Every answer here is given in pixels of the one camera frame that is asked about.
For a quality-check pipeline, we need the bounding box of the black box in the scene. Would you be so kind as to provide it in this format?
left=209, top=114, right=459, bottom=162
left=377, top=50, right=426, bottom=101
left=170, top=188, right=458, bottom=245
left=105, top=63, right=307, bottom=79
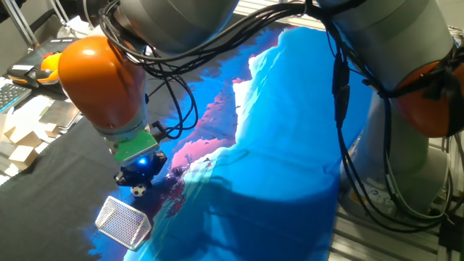
left=438, top=213, right=464, bottom=254

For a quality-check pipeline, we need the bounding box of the blue black printed cloth mat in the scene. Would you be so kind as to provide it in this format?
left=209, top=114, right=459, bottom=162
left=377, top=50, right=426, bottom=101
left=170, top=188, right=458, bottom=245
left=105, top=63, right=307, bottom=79
left=0, top=25, right=374, bottom=261

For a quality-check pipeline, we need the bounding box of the dark sleeved forearm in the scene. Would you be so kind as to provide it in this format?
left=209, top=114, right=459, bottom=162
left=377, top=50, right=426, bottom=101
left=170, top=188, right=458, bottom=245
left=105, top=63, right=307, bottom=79
left=0, top=0, right=26, bottom=22

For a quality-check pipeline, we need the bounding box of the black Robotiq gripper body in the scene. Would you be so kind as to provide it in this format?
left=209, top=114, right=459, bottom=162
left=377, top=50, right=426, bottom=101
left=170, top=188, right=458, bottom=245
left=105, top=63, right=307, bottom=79
left=121, top=150, right=168, bottom=181

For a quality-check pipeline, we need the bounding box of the black fabric strap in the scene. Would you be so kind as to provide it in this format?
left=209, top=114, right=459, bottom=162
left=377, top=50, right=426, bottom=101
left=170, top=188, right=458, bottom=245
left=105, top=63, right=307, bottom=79
left=376, top=46, right=464, bottom=137

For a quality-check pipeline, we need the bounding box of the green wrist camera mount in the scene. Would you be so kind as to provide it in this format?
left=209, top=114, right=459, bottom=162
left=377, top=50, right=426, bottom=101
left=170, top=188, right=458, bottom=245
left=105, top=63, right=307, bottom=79
left=108, top=129, right=160, bottom=163

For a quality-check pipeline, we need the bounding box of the small wooden block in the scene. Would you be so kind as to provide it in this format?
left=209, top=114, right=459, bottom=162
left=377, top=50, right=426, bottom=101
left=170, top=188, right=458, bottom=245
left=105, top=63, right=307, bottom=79
left=43, top=122, right=61, bottom=138

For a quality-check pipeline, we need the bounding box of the aluminium frame bar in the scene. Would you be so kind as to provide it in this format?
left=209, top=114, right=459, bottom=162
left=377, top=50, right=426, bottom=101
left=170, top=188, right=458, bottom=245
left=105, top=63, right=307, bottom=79
left=1, top=0, right=41, bottom=50
left=46, top=0, right=75, bottom=36

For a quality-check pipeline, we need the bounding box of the white wire mesh goal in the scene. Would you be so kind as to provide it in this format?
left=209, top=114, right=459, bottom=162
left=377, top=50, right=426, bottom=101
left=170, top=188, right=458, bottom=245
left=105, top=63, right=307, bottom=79
left=94, top=195, right=153, bottom=252

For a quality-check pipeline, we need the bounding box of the orange black teach pendant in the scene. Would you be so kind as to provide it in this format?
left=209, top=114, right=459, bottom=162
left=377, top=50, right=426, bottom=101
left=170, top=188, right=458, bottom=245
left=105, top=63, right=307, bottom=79
left=7, top=37, right=63, bottom=88

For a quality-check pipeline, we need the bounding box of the grey metal plate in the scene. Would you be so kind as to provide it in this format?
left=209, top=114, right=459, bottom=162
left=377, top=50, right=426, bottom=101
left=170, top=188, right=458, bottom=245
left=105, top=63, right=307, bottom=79
left=38, top=99, right=83, bottom=130

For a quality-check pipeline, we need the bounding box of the black computer keyboard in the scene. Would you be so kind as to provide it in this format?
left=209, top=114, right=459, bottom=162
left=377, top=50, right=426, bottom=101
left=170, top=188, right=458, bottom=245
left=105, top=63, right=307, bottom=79
left=0, top=82, right=33, bottom=114

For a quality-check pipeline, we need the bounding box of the wooden cube block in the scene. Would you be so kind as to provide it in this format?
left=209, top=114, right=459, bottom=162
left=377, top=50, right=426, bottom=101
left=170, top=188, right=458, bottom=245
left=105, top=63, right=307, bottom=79
left=4, top=125, right=44, bottom=149
left=8, top=144, right=39, bottom=171

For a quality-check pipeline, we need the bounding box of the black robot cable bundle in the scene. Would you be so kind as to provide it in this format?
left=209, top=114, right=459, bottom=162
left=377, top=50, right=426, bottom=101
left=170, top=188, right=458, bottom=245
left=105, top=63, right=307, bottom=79
left=98, top=0, right=464, bottom=233

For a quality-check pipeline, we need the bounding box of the small black white soccer ball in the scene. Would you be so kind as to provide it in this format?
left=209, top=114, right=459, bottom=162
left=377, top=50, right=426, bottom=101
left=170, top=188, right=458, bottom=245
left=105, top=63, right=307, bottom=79
left=130, top=183, right=147, bottom=198

